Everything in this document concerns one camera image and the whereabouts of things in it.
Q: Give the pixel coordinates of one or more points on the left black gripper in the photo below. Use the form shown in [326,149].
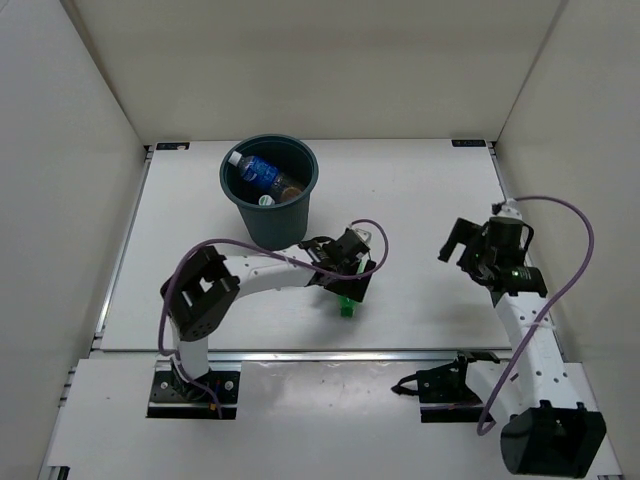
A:
[350,290]

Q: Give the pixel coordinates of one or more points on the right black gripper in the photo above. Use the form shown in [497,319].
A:
[463,233]

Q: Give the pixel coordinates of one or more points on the green soda bottle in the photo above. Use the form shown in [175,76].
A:
[347,305]

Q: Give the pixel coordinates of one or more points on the orange juice bottle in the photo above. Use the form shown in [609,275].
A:
[287,188]

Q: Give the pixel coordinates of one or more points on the green label water bottle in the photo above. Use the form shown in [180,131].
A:
[266,200]

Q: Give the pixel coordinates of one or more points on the blue label water bottle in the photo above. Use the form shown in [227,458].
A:
[254,170]

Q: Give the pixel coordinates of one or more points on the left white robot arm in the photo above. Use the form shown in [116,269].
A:
[205,284]

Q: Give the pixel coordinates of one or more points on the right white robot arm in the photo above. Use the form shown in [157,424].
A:
[545,427]

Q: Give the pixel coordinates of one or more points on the dark green plastic bin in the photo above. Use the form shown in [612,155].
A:
[280,225]

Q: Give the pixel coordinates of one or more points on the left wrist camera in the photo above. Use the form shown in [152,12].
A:
[364,235]

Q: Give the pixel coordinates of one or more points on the aluminium table front rail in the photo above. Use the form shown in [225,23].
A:
[295,356]

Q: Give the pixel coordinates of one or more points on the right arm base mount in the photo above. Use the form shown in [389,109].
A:
[442,391]

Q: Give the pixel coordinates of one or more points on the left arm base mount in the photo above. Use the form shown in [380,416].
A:
[170,397]

